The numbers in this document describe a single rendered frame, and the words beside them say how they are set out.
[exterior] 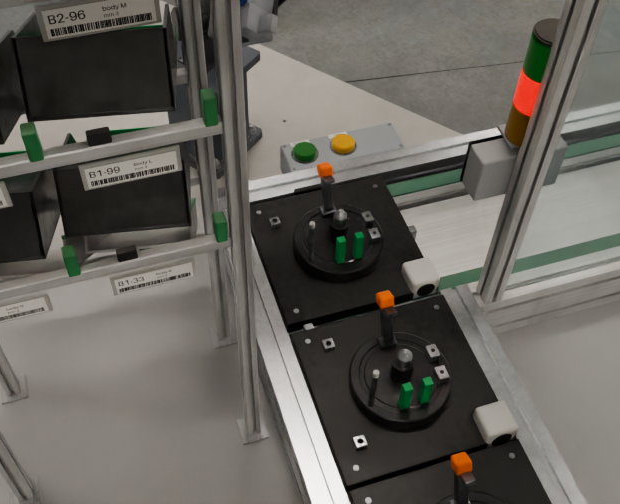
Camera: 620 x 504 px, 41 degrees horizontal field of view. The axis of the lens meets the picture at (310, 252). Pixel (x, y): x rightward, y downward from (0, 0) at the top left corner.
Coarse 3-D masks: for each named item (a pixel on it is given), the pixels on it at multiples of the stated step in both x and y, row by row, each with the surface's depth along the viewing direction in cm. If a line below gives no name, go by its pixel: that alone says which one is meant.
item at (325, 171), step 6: (318, 168) 125; (324, 168) 124; (330, 168) 125; (318, 174) 126; (324, 174) 125; (330, 174) 125; (324, 180) 125; (330, 180) 124; (324, 186) 126; (330, 186) 127; (324, 192) 127; (330, 192) 127; (324, 198) 128; (330, 198) 128; (324, 204) 128; (330, 204) 128
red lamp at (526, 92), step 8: (520, 80) 96; (528, 80) 94; (520, 88) 96; (528, 88) 95; (536, 88) 94; (520, 96) 97; (528, 96) 96; (536, 96) 95; (520, 104) 97; (528, 104) 96; (528, 112) 97
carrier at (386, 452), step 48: (336, 336) 118; (432, 336) 118; (336, 384) 113; (384, 384) 111; (432, 384) 106; (480, 384) 114; (336, 432) 109; (384, 432) 109; (432, 432) 109; (480, 432) 109
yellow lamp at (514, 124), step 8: (512, 104) 99; (512, 112) 100; (520, 112) 98; (512, 120) 100; (520, 120) 99; (528, 120) 98; (512, 128) 101; (520, 128) 99; (512, 136) 101; (520, 136) 100; (520, 144) 101
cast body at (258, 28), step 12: (252, 0) 91; (264, 0) 93; (240, 12) 91; (252, 12) 90; (264, 12) 92; (252, 24) 90; (264, 24) 91; (276, 24) 91; (252, 36) 92; (264, 36) 92
